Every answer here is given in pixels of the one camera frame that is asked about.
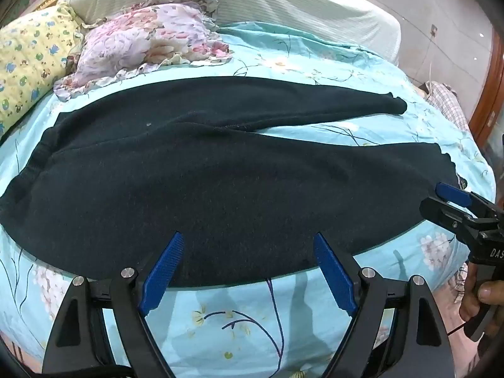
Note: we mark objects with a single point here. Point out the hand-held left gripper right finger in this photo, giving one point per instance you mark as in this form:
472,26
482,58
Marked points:
332,269

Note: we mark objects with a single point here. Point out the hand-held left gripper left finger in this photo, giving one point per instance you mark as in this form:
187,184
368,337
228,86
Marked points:
163,271

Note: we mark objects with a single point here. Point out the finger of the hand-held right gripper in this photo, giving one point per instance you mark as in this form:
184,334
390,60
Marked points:
443,212
453,195

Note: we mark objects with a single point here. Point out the black pants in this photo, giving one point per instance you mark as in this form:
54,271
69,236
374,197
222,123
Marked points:
220,181

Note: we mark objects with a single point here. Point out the person's right hand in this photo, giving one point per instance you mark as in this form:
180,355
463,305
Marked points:
469,299

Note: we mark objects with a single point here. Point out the plaid cloth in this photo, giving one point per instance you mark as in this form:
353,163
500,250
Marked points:
447,100

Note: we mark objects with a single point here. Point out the blue floral bedsheet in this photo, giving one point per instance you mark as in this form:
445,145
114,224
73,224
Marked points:
244,323

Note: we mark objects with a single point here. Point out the wooden glass cabinet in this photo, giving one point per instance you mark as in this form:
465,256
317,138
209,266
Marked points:
490,98

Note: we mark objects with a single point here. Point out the pink floral ruffled pillow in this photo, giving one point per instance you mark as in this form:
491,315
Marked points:
149,43

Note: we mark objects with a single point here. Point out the white striped headboard cover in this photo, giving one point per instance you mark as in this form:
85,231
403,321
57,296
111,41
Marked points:
299,4

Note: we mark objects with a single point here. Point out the yellow patterned pillow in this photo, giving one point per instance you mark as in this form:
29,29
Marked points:
31,59

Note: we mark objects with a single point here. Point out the wall socket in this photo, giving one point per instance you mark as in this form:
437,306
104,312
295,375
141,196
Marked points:
434,30

